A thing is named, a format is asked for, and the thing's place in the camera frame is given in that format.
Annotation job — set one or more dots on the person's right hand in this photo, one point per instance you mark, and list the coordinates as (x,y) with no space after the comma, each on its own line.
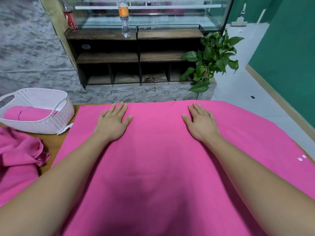
(202,125)

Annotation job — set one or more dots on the red label cola bottle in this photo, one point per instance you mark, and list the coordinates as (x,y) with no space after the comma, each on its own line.
(70,18)

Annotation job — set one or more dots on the white mop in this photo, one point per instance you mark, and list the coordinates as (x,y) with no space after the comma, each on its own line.
(238,23)

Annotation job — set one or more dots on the person's left forearm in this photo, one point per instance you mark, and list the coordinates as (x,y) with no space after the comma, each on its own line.
(49,189)

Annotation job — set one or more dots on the green potted plant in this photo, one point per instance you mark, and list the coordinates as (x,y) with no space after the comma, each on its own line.
(211,59)

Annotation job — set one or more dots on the clear bottle with orange label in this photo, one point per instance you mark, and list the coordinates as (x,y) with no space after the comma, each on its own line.
(124,17)

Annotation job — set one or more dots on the white woven plastic basket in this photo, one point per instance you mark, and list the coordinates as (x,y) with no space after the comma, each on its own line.
(39,98)

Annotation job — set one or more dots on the pile of pink cloths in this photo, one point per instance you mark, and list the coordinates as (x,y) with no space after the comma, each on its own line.
(17,159)

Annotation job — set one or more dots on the person's right forearm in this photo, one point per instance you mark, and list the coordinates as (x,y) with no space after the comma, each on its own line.
(266,189)

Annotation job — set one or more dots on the dark wooden shelf cabinet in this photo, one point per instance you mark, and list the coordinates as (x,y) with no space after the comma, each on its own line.
(108,56)

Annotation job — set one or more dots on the pink towel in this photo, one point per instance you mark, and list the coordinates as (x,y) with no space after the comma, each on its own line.
(162,184)
(24,114)

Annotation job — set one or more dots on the person's left hand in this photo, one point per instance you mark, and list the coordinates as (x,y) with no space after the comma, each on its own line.
(113,125)

